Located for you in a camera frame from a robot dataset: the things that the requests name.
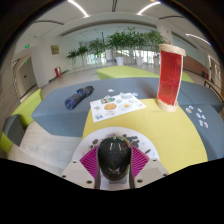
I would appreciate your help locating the brown wall sign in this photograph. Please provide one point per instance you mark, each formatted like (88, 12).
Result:
(55, 49)

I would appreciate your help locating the small white round object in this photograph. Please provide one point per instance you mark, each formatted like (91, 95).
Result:
(126, 95)

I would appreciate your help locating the small round sticker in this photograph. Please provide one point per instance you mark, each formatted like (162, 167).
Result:
(206, 124)
(188, 110)
(199, 115)

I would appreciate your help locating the ceiling light strips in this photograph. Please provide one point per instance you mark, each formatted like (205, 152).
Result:
(78, 7)

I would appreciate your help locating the white printed paper sheet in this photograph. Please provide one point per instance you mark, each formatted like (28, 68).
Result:
(116, 107)

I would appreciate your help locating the lime green bench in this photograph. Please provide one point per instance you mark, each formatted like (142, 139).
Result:
(123, 71)

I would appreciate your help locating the potted green plants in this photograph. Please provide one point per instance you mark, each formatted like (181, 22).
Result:
(128, 40)

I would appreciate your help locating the lime green sofa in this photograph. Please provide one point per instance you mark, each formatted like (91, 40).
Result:
(29, 105)

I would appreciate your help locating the small white sticker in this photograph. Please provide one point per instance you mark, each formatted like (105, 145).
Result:
(110, 90)

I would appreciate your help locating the black computer mouse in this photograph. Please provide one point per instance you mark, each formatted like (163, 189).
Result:
(114, 156)

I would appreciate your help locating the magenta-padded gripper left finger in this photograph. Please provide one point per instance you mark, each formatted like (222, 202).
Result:
(87, 162)

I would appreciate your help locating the grey seat cushion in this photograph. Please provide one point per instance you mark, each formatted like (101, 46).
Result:
(13, 128)

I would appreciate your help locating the rolled dark blue cloth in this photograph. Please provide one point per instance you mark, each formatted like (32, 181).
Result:
(78, 96)

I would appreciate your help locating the red fire extinguisher cabinet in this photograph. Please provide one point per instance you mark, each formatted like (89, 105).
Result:
(58, 71)

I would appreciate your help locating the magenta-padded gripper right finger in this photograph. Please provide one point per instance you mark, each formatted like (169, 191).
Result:
(140, 160)

